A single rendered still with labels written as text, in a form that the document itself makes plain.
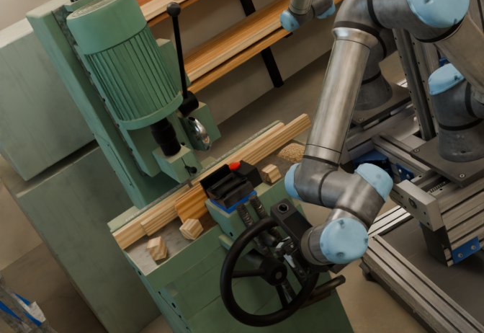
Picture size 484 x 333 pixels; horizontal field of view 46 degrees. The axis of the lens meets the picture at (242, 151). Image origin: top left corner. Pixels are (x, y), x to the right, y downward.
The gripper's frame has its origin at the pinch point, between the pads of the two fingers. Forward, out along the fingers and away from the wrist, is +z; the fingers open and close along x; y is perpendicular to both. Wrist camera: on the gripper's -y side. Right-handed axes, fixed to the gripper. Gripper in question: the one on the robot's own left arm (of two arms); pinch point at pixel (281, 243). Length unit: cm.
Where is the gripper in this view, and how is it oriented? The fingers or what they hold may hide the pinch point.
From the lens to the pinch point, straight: 133.7
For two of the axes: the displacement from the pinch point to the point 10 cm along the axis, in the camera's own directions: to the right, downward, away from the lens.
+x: 7.8, -5.4, 3.1
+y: 5.8, 8.1, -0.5
